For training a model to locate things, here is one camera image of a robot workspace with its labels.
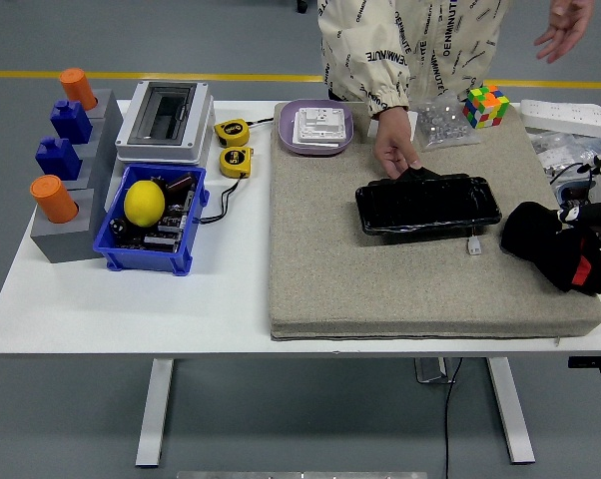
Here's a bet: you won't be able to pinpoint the person's left hand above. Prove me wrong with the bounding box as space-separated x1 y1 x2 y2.
533 0 596 65

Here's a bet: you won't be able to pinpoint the person's right hand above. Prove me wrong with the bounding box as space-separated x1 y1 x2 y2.
372 107 424 181

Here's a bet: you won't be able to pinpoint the black glossy panel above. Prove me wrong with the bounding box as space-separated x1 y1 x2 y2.
354 167 503 237

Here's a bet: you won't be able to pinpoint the clear bag of metal nuts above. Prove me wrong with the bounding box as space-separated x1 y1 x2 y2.
412 95 483 153

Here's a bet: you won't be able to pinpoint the clear bags of small parts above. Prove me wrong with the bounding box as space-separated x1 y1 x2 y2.
527 130 601 174

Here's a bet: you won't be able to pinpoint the white socket plate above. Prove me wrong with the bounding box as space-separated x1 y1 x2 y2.
293 107 347 148

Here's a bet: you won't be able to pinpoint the white power strip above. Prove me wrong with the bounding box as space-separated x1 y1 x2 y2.
519 98 601 141

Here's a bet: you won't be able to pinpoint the colourful puzzle cube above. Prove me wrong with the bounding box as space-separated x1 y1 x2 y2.
462 84 510 130

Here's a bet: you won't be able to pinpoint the person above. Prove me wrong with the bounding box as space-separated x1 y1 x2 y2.
317 0 511 121

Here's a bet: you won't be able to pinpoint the purple tray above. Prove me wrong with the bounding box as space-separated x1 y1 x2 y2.
278 99 355 158

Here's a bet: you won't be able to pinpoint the grey-brown mat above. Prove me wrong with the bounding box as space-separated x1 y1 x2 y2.
268 102 601 342

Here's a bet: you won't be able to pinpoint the yellow tape measure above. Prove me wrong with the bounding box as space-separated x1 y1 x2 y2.
218 146 256 180
213 118 251 149

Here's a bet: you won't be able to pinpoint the black table controller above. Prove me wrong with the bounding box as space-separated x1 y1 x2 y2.
567 354 601 386

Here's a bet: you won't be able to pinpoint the grey control box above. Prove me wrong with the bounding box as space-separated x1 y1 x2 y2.
413 357 456 384

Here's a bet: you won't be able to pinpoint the circuit boards pile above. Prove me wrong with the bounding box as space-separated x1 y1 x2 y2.
108 172 198 252

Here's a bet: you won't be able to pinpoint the yellow lemon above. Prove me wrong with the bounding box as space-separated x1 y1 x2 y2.
123 180 167 229

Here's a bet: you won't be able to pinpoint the white table leg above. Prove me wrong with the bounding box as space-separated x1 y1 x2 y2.
134 357 176 469
485 356 536 465

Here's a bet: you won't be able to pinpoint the blue plastic bin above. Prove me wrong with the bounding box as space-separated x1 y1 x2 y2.
92 163 211 277

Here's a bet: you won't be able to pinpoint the orange cylinder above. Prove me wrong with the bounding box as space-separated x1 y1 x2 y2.
58 68 99 112
29 175 80 225

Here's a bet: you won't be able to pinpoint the blue plastic block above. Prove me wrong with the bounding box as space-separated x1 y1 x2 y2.
49 99 93 145
34 136 83 182

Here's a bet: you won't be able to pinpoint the grey stepped block holder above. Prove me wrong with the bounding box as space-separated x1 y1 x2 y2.
29 88 125 264

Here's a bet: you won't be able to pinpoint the grey-white electrical enclosure box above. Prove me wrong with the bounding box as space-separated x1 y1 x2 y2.
114 81 216 167

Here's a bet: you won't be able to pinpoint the black power cable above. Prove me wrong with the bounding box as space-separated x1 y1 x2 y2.
442 356 464 479

